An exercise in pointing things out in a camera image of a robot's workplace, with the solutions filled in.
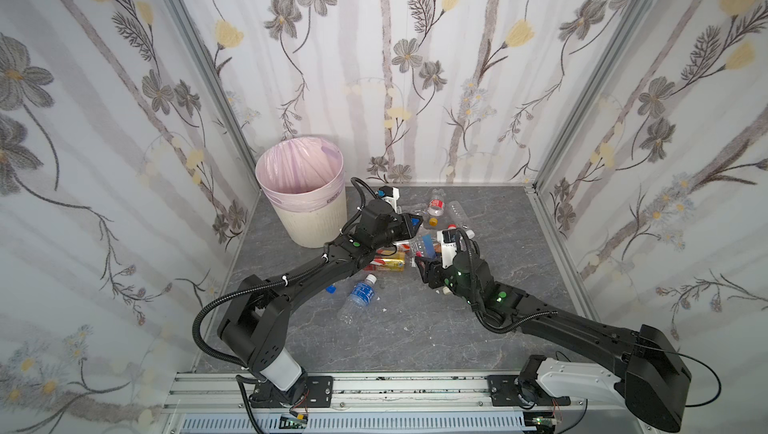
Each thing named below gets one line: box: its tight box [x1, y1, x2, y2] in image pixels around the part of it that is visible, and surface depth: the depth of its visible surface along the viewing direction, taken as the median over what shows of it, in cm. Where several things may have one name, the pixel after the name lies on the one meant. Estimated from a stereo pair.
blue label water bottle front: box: [337, 274, 378, 324], surface depth 88 cm
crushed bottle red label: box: [427, 198, 445, 217], surface depth 110 cm
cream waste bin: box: [255, 136, 347, 248], surface depth 94 cm
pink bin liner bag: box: [255, 136, 346, 212], surface depth 96 cm
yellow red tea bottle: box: [364, 252, 406, 272], surface depth 95 cm
